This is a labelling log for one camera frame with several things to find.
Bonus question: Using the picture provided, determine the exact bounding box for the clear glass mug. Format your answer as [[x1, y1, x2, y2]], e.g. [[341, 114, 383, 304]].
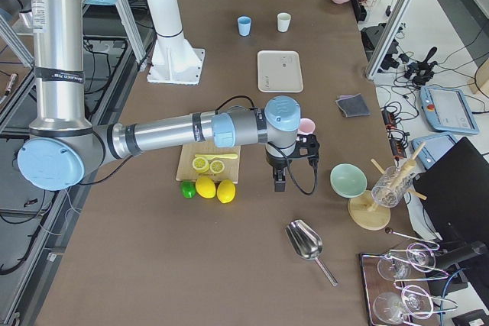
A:
[[371, 166, 414, 208]]

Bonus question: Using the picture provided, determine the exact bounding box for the lemon slice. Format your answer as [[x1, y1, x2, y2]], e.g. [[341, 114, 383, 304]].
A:
[[192, 158, 209, 173], [209, 160, 225, 175]]

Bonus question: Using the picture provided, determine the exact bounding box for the wine glass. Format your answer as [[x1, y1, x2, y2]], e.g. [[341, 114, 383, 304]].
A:
[[377, 242, 436, 281], [373, 285, 434, 325]]

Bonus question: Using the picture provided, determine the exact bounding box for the metal scoop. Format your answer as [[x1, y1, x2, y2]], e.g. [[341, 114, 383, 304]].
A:
[[286, 219, 338, 286]]

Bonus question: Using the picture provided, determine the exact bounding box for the blue plastic cup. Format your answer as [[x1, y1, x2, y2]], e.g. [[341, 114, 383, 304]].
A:
[[237, 16, 252, 37]]

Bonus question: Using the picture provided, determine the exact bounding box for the cream plastic cup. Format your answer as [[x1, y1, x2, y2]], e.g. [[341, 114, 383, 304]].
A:
[[277, 12, 291, 33]]

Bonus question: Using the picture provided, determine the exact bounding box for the yellow lemon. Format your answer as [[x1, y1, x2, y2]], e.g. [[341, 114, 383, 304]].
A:
[[216, 179, 236, 204], [195, 176, 217, 199]]

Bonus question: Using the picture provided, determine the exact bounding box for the blue teach pendant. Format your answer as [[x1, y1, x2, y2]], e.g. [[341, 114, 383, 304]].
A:
[[411, 131, 458, 169], [419, 86, 480, 135]]

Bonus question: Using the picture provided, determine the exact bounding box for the pink plastic cup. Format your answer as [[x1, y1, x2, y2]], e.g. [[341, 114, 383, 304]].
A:
[[298, 118, 316, 135]]

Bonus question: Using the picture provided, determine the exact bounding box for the green lime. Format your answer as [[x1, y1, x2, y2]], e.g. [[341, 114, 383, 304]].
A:
[[180, 181, 196, 199]]

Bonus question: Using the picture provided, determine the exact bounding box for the green bowl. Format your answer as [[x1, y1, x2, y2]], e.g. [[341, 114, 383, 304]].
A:
[[330, 163, 368, 199]]

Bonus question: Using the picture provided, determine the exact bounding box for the wooden cup tree stand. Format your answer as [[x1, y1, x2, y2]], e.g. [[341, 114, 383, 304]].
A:
[[348, 143, 427, 231]]

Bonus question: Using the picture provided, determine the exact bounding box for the yellow plastic knife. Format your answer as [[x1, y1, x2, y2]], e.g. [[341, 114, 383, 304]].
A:
[[194, 153, 238, 160]]

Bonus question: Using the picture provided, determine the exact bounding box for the cream rabbit tray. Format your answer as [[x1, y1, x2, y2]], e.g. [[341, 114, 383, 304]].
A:
[[257, 50, 303, 93]]

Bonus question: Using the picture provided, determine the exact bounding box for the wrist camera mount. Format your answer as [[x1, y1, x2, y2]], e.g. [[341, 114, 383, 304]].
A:
[[295, 134, 320, 167]]

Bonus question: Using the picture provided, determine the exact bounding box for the grey folded cloth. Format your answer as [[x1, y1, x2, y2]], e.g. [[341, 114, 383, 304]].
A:
[[335, 93, 371, 118]]

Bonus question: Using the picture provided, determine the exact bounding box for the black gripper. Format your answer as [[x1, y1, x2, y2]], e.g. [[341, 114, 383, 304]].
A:
[[266, 142, 298, 192]]

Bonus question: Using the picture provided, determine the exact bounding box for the wooden cutting board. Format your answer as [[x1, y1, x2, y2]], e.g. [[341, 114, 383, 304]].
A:
[[176, 141, 241, 184]]

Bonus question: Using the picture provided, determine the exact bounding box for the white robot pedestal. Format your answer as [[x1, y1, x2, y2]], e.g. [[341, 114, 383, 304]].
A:
[[147, 0, 205, 86]]

